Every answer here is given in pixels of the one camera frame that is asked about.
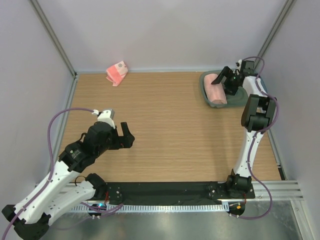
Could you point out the aluminium frame post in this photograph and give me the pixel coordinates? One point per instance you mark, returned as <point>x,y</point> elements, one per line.
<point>280,19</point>
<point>52,35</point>

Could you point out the left aluminium frame post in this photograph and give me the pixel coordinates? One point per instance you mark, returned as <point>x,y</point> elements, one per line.
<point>52,35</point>

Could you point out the large pink towel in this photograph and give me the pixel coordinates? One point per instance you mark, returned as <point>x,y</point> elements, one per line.
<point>214,92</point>

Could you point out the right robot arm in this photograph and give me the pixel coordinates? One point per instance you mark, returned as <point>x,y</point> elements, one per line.
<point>259,114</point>

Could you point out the right aluminium frame post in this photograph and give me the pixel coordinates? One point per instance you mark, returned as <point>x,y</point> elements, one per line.
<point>280,19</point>

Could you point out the teal plastic tray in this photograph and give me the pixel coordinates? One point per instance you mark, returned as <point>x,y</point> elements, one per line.
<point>252,85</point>

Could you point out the small pink cloth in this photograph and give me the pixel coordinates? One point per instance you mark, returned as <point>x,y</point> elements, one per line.
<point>116,73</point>

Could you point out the slotted cable duct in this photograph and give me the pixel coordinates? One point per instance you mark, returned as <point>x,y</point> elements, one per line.
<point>224,207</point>

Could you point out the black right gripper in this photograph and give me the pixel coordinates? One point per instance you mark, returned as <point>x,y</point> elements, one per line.
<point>229,89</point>

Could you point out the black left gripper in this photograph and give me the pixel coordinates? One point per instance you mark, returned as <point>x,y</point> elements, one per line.
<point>124,141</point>

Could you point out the aluminium front rail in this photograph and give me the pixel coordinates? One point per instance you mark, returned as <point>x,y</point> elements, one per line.
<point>283,190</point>

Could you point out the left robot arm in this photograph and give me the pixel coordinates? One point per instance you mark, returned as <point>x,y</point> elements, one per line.
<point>32,217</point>

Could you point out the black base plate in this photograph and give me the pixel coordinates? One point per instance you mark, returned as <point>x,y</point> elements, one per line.
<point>171,193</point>

